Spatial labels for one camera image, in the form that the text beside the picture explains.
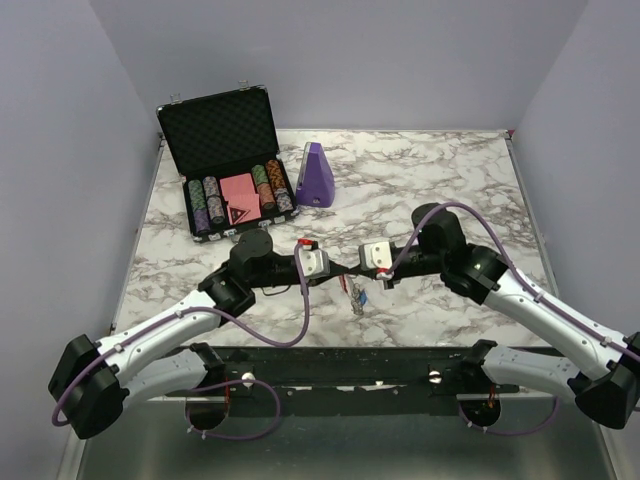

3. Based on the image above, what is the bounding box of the metal key organizer red handle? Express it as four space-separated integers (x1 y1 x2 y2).
339 275 366 316

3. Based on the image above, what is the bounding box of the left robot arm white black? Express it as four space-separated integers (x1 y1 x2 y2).
48 229 349 439

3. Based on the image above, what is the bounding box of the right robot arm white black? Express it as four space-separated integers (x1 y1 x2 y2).
359 202 639 430

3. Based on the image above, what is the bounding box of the purple metronome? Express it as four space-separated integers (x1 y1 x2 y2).
296 142 335 208

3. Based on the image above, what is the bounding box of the pink playing card deck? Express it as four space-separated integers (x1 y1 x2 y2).
220 173 261 223

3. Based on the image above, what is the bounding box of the black poker chip case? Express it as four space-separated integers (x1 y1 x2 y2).
156 86 299 243

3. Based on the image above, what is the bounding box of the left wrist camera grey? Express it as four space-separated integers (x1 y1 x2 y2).
298 249 330 280

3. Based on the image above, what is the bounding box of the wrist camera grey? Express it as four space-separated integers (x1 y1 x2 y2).
358 241 393 272
298 249 330 280

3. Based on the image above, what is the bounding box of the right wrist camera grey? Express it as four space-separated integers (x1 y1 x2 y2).
358 241 393 272

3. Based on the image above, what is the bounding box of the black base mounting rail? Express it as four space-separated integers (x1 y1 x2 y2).
164 342 531 419

